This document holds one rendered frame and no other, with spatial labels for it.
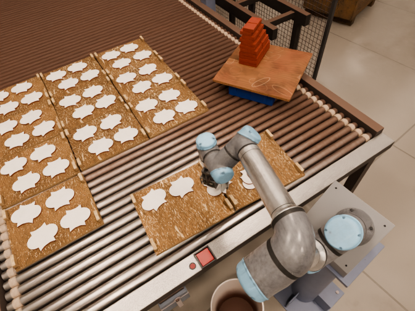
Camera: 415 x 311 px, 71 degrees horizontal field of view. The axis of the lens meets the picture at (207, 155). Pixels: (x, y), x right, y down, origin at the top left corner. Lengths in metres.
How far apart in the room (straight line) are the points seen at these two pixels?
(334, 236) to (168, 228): 0.71
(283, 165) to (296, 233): 0.85
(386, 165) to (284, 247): 2.36
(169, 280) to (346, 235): 0.73
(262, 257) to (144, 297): 0.70
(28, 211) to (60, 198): 0.16
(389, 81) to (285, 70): 2.12
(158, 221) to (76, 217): 0.41
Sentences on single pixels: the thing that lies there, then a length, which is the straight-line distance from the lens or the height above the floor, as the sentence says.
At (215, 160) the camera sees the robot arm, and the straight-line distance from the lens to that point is 1.00.
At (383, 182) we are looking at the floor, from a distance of 2.90.
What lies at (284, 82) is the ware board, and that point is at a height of 1.04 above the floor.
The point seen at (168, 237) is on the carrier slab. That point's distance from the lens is 1.38.
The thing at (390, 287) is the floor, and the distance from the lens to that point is 2.50.
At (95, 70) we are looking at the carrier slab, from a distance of 2.38.
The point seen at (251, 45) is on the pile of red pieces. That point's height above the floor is 1.18.
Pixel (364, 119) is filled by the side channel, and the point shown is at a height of 0.95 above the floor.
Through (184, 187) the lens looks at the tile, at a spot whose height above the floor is 0.95.
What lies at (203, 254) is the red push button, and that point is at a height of 0.93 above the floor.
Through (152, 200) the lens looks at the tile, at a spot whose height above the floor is 0.95.
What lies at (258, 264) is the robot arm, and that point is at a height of 1.45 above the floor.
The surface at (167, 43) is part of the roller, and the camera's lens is 2.56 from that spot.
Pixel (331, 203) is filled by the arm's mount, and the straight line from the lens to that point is 1.36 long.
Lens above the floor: 2.19
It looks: 52 degrees down
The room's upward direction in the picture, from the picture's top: 6 degrees counter-clockwise
